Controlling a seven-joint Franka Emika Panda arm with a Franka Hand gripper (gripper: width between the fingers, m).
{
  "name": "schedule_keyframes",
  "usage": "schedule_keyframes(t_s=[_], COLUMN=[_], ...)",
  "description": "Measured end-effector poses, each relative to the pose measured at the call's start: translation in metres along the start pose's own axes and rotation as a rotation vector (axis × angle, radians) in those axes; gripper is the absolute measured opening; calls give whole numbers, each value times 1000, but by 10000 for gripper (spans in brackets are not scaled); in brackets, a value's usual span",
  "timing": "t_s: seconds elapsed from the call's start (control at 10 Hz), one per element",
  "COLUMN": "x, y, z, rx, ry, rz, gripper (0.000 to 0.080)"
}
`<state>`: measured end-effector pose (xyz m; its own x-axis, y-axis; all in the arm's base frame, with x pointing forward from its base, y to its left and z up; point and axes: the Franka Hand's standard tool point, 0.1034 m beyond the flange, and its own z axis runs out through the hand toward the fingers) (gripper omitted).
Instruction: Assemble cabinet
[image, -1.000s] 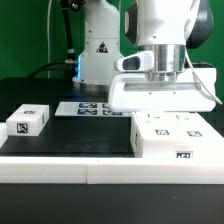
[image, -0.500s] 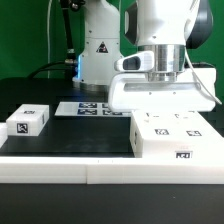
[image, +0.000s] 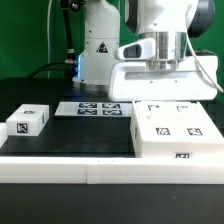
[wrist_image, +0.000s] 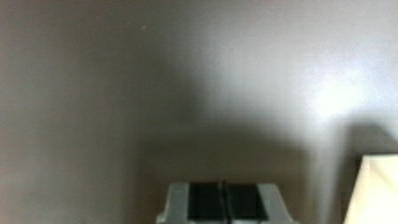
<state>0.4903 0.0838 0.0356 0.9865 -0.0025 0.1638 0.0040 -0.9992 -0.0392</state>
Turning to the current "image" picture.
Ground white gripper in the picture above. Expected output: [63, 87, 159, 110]
[108, 56, 217, 102]

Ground white cabinet door panel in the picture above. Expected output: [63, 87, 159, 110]
[130, 101, 177, 142]
[171, 103, 223, 142]

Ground white cabinet body box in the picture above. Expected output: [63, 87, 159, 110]
[132, 102, 224, 158]

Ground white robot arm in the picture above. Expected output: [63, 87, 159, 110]
[73, 0, 221, 102]

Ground white cabinet top block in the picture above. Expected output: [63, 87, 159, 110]
[6, 104, 49, 136]

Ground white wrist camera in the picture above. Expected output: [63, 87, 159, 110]
[114, 38, 156, 61]

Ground white marker base plate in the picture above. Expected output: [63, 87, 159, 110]
[55, 102, 133, 117]

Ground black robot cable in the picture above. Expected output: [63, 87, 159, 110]
[27, 0, 81, 79]

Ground white thin cable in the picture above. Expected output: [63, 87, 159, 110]
[184, 0, 224, 94]

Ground white border fence rail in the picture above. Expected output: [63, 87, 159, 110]
[0, 122, 224, 185]

